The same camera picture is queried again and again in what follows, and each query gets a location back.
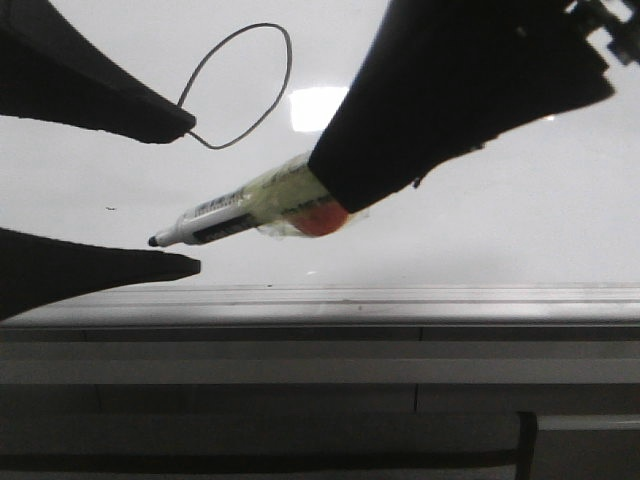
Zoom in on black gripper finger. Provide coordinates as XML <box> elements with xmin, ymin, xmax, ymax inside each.
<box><xmin>1</xmin><ymin>1</ymin><xmax>196</xmax><ymax>144</ymax></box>
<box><xmin>309</xmin><ymin>1</ymin><xmax>614</xmax><ymax>212</ymax></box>

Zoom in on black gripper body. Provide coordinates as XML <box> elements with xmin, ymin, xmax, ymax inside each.
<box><xmin>565</xmin><ymin>0</ymin><xmax>639</xmax><ymax>65</ymax></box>

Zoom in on orange round magnet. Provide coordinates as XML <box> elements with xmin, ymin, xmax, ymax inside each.
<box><xmin>290</xmin><ymin>203</ymin><xmax>349</xmax><ymax>237</ymax></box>

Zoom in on white black whiteboard marker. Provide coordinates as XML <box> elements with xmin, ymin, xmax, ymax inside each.
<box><xmin>148</xmin><ymin>153</ymin><xmax>353</xmax><ymax>247</ymax></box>

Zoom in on white whiteboard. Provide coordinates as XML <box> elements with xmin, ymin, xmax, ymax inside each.
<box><xmin>1</xmin><ymin>1</ymin><xmax>639</xmax><ymax>286</ymax></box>

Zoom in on aluminium whiteboard tray rail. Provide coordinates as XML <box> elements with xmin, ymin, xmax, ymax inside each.
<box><xmin>1</xmin><ymin>283</ymin><xmax>639</xmax><ymax>328</ymax></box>

